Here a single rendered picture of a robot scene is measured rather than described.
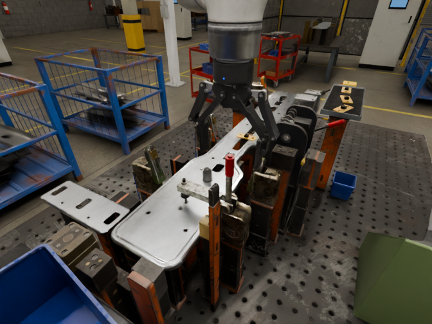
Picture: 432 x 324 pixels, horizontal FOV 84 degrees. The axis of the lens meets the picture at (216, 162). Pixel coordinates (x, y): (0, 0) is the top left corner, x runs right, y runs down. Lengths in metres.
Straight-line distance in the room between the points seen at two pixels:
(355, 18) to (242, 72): 7.97
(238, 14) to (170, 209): 0.52
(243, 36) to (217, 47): 0.04
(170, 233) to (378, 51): 7.27
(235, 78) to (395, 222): 1.06
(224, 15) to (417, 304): 0.80
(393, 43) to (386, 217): 6.50
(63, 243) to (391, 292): 0.82
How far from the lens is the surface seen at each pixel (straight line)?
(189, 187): 0.68
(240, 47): 0.43
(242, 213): 0.64
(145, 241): 0.67
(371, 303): 0.90
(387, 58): 7.64
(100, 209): 0.79
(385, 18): 7.54
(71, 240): 0.65
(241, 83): 0.45
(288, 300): 0.93
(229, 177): 0.58
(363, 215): 1.29
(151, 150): 0.80
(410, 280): 0.80
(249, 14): 0.42
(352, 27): 8.39
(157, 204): 0.75
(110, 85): 2.65
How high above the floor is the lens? 1.51
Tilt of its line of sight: 34 degrees down
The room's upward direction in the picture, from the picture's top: straight up
